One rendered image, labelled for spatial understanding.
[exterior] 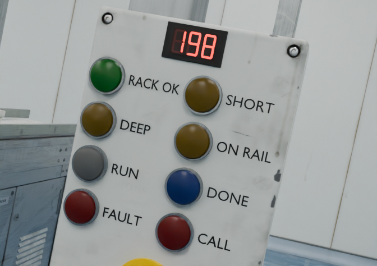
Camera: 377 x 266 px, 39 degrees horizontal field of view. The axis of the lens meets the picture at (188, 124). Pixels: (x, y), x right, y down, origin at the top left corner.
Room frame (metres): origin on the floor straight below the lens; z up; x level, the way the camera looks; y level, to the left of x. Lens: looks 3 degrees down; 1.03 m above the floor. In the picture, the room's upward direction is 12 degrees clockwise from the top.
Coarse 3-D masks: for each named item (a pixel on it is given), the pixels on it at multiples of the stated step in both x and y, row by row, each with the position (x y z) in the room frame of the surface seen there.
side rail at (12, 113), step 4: (0, 108) 1.87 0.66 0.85; (4, 108) 1.90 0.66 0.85; (8, 108) 1.94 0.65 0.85; (12, 108) 1.97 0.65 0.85; (8, 112) 1.92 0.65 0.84; (12, 112) 1.95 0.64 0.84; (16, 112) 1.97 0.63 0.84; (20, 112) 2.00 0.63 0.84; (24, 112) 2.02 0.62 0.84; (28, 112) 2.05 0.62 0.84; (4, 116) 1.90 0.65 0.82; (8, 116) 1.93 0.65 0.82; (12, 116) 1.95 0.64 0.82; (16, 116) 1.98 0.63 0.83; (20, 116) 2.00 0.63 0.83; (24, 116) 2.03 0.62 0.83; (28, 116) 2.06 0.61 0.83
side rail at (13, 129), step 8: (0, 128) 1.42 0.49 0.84; (8, 128) 1.46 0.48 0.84; (16, 128) 1.49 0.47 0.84; (24, 128) 1.53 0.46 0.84; (32, 128) 1.58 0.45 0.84; (40, 128) 1.62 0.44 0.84; (48, 128) 1.67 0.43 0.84; (56, 128) 1.72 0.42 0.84; (64, 128) 1.77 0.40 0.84; (72, 128) 1.83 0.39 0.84
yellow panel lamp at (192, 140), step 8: (184, 128) 0.40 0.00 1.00; (192, 128) 0.40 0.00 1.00; (200, 128) 0.40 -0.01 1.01; (176, 136) 0.41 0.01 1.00; (184, 136) 0.40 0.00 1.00; (192, 136) 0.40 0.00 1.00; (200, 136) 0.40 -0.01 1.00; (208, 136) 0.40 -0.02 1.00; (176, 144) 0.41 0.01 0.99; (184, 144) 0.40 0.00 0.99; (192, 144) 0.40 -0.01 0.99; (200, 144) 0.40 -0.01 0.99; (208, 144) 0.40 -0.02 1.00; (184, 152) 0.40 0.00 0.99; (192, 152) 0.40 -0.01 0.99; (200, 152) 0.40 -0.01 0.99
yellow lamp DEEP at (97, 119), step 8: (96, 104) 0.42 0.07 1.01; (88, 112) 0.42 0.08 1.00; (96, 112) 0.42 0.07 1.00; (104, 112) 0.42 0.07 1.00; (88, 120) 0.42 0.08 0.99; (96, 120) 0.42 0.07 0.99; (104, 120) 0.42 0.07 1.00; (112, 120) 0.42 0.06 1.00; (88, 128) 0.42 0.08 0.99; (96, 128) 0.42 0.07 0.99; (104, 128) 0.42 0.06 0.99; (96, 136) 0.42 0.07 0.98
